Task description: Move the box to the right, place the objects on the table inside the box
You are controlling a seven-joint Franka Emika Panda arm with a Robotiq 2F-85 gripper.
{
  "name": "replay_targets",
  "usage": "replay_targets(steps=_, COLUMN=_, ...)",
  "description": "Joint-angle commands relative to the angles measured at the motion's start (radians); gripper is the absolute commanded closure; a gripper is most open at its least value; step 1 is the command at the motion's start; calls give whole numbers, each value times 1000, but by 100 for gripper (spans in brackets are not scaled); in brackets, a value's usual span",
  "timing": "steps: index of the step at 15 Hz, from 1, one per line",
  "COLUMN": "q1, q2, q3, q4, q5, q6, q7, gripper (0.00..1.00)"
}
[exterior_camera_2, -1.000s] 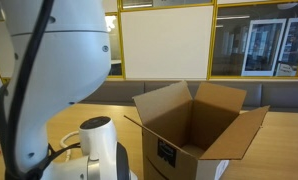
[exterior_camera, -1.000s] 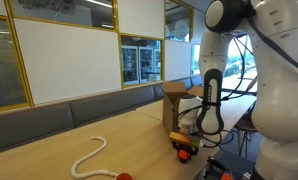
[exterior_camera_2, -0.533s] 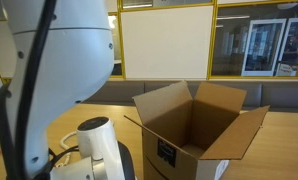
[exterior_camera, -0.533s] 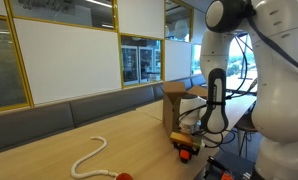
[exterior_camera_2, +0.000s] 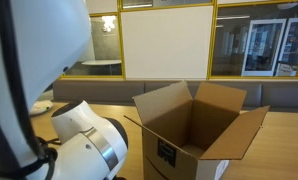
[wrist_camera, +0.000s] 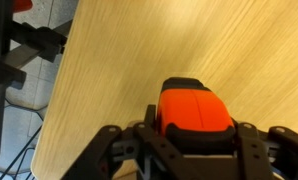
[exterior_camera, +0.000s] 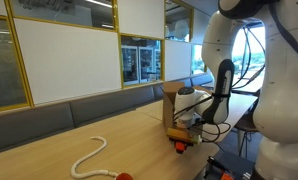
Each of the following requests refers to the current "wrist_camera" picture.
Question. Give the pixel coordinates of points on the orange spirit level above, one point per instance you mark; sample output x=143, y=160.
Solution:
x=22, y=5

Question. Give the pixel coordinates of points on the orange and black tape measure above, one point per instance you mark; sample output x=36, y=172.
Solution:
x=192, y=110

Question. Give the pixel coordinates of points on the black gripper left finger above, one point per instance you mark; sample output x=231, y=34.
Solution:
x=109, y=150

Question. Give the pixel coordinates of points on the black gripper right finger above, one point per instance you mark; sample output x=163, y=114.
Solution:
x=282, y=156

